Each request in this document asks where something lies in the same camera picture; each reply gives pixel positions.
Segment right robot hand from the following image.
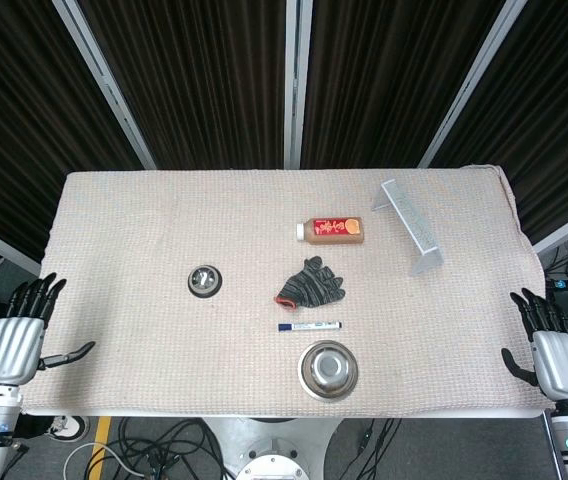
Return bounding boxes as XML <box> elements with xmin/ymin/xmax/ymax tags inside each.
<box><xmin>501</xmin><ymin>288</ymin><xmax>568</xmax><ymax>402</ymax></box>

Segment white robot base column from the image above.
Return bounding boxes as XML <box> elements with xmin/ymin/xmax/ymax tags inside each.
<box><xmin>198</xmin><ymin>416</ymin><xmax>345</xmax><ymax>480</ymax></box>

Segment white floor cable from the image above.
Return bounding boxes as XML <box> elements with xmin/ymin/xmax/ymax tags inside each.
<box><xmin>62</xmin><ymin>442</ymin><xmax>155</xmax><ymax>480</ymax></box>

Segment grey striped knit glove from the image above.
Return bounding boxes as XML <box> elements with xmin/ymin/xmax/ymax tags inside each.
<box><xmin>274</xmin><ymin>255</ymin><xmax>347</xmax><ymax>310</ymax></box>

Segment brown drink bottle red label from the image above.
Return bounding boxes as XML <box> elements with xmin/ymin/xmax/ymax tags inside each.
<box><xmin>295</xmin><ymin>216</ymin><xmax>365</xmax><ymax>247</ymax></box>

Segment silver mesh metal rack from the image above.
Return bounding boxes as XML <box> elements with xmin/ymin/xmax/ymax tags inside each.
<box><xmin>371</xmin><ymin>179</ymin><xmax>444</xmax><ymax>278</ymax></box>

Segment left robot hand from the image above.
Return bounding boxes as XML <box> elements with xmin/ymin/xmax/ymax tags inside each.
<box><xmin>0</xmin><ymin>272</ymin><xmax>97</xmax><ymax>387</ymax></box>

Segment beige woven table cloth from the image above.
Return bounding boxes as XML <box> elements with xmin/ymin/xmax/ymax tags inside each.
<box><xmin>22</xmin><ymin>163</ymin><xmax>556</xmax><ymax>417</ymax></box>

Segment blue white marker pen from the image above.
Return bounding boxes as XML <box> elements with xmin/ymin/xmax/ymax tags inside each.
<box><xmin>277</xmin><ymin>321</ymin><xmax>344</xmax><ymax>333</ymax></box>

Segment stainless steel bowl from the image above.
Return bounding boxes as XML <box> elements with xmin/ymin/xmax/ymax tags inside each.
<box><xmin>297</xmin><ymin>339</ymin><xmax>360</xmax><ymax>402</ymax></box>

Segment black floor cables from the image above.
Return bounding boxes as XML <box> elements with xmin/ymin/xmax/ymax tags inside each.
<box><xmin>108</xmin><ymin>417</ymin><xmax>238</xmax><ymax>480</ymax></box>

